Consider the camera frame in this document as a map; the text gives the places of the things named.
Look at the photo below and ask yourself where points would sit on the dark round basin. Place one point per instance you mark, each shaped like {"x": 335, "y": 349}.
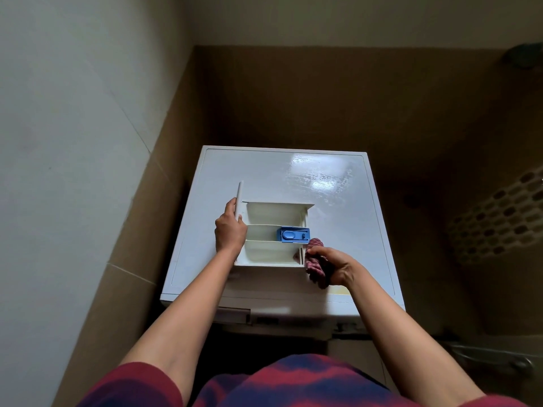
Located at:
{"x": 496, "y": 356}

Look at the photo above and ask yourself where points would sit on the person's left hand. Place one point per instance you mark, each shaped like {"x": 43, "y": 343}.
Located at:
{"x": 230, "y": 233}

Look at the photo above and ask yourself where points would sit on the perforated plastic basket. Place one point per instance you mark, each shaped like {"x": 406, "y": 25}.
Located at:
{"x": 500, "y": 220}

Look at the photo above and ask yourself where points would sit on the person's left forearm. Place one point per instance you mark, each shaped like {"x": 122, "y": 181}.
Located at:
{"x": 182, "y": 322}

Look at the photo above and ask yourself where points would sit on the person's right forearm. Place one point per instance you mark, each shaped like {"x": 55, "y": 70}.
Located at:
{"x": 407, "y": 339}

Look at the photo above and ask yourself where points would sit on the white washing machine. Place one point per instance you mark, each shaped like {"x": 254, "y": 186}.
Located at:
{"x": 271, "y": 173}

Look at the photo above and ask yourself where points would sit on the red checkered cloth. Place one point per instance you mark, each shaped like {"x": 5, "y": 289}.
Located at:
{"x": 316, "y": 264}

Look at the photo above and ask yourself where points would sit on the dark red shirt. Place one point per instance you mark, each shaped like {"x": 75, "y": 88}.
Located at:
{"x": 297, "y": 383}

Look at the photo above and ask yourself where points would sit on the person's right hand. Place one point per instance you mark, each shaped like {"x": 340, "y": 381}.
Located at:
{"x": 339, "y": 267}

